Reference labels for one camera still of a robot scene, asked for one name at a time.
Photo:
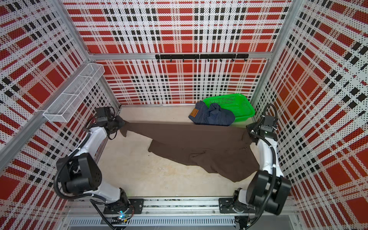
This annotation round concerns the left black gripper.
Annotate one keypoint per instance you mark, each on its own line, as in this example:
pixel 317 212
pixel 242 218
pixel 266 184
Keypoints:
pixel 120 122

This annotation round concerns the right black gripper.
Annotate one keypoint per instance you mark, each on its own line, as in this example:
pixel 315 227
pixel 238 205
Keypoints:
pixel 250 127

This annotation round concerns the brown trousers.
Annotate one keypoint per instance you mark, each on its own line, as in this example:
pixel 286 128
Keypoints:
pixel 216 149

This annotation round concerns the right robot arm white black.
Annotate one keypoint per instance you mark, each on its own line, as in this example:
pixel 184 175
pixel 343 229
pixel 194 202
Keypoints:
pixel 269 189

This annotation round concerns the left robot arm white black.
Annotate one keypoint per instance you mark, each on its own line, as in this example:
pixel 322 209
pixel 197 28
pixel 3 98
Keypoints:
pixel 79 176

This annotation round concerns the green plastic basket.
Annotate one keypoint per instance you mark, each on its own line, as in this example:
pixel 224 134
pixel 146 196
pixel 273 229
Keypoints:
pixel 237 103

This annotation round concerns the blue denim jeans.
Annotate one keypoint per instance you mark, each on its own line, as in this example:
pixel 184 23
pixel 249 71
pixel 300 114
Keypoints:
pixel 212 115

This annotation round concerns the white wire mesh shelf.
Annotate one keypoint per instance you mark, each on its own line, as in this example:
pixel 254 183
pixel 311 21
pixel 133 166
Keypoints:
pixel 66 104

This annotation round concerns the black hook rail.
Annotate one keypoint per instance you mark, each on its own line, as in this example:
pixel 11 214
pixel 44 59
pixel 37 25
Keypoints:
pixel 201 56

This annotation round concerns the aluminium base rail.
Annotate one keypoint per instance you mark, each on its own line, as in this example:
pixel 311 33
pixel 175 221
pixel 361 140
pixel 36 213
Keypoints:
pixel 157 212

